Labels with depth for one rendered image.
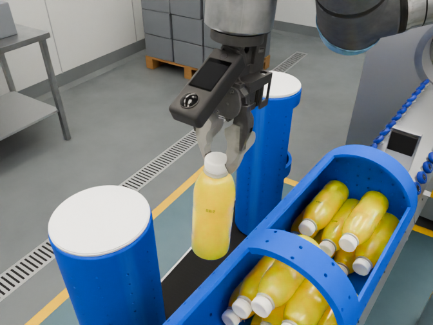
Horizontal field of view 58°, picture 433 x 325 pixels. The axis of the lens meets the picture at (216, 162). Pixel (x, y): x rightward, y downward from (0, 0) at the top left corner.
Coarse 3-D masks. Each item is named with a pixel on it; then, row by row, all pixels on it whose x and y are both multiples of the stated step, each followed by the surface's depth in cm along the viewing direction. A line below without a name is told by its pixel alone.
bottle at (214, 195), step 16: (208, 176) 61; (224, 176) 61; (208, 192) 61; (224, 192) 61; (208, 208) 62; (224, 208) 63; (192, 224) 68; (208, 224) 64; (224, 224) 65; (192, 240) 69; (208, 240) 66; (224, 240) 67; (208, 256) 68
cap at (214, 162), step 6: (210, 156) 61; (216, 156) 61; (222, 156) 61; (204, 162) 61; (210, 162) 60; (216, 162) 60; (222, 162) 60; (210, 168) 60; (216, 168) 59; (222, 168) 60; (216, 174) 60
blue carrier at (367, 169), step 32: (320, 160) 109; (352, 160) 108; (384, 160) 99; (352, 192) 113; (384, 192) 106; (416, 192) 100; (288, 224) 108; (256, 256) 97; (288, 256) 73; (320, 256) 74; (384, 256) 85; (224, 288) 89; (320, 288) 71; (352, 288) 74; (192, 320) 81; (352, 320) 74
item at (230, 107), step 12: (216, 36) 50; (228, 36) 49; (240, 36) 49; (252, 36) 49; (264, 36) 54; (228, 48) 52; (240, 48) 51; (252, 48) 54; (264, 48) 56; (252, 60) 55; (252, 72) 56; (264, 72) 57; (240, 84) 52; (252, 84) 53; (264, 84) 56; (228, 96) 53; (240, 96) 52; (252, 96) 57; (216, 108) 55; (228, 108) 54; (240, 108) 53; (252, 108) 58; (228, 120) 55
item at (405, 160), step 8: (392, 128) 140; (400, 128) 140; (392, 136) 140; (400, 136) 138; (408, 136) 137; (416, 136) 136; (392, 144) 142; (400, 144) 140; (408, 144) 138; (416, 144) 138; (392, 152) 145; (400, 152) 141; (408, 152) 139; (400, 160) 144; (408, 160) 142; (408, 168) 144
